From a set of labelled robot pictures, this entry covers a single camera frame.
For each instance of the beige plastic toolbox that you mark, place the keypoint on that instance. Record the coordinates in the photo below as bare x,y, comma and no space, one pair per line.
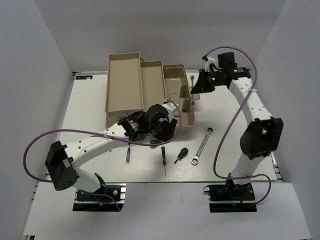
134,84

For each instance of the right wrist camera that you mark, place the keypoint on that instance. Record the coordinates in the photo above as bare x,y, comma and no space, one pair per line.
210,65

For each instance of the large ratchet wrench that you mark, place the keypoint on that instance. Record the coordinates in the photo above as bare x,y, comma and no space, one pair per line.
196,159

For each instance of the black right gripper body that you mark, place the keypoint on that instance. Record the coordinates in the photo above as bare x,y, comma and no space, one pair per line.
208,80

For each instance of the small combination wrench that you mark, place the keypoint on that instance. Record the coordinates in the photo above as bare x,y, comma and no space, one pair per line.
192,85

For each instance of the blue handled long screwdriver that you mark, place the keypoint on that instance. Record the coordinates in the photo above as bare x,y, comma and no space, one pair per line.
128,154

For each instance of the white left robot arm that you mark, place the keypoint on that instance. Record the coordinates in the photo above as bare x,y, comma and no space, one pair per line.
64,161

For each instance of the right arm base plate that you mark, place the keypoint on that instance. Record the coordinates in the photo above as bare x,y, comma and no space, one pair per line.
231,198

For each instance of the stubby green handled screwdriver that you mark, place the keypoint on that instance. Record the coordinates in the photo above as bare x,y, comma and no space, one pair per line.
182,154

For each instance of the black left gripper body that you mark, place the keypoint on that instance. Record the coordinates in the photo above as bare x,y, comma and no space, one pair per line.
164,131

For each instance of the stubby green orange-capped screwdriver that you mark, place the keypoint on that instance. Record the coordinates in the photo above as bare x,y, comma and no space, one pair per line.
155,141

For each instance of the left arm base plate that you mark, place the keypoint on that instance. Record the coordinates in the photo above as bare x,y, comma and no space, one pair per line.
109,198

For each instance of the slim black green precision screwdriver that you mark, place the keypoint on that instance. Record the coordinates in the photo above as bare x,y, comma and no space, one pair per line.
163,153

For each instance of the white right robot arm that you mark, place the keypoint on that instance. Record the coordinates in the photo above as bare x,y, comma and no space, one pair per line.
263,131

